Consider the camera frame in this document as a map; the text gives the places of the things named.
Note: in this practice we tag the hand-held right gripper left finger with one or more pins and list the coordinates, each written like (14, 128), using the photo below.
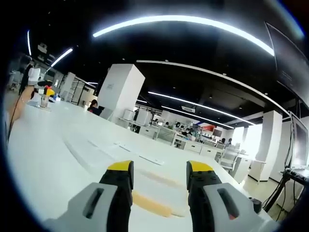
(96, 205)

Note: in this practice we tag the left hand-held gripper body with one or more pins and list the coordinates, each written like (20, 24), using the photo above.
(33, 75)

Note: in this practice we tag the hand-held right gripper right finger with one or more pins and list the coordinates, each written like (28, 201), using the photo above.
(217, 205)

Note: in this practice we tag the short ceiling light strip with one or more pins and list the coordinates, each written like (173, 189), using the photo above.
(61, 57)

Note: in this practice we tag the white office chair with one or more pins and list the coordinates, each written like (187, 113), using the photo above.
(229, 158)

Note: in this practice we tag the light wooden strip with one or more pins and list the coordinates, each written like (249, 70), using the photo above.
(152, 204)

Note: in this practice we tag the white square pillar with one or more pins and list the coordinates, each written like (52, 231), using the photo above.
(120, 89)

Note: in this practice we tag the white slim pillar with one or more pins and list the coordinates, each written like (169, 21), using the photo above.
(268, 145)

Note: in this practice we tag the ceiling air conditioner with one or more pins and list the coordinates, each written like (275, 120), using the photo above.
(188, 108)

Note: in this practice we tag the computer monitor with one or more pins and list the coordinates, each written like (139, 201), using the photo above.
(300, 142)

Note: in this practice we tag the long curved ceiling light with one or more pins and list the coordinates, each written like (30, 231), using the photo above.
(183, 20)

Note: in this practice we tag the large dark wall screen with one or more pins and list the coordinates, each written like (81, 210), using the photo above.
(288, 60)

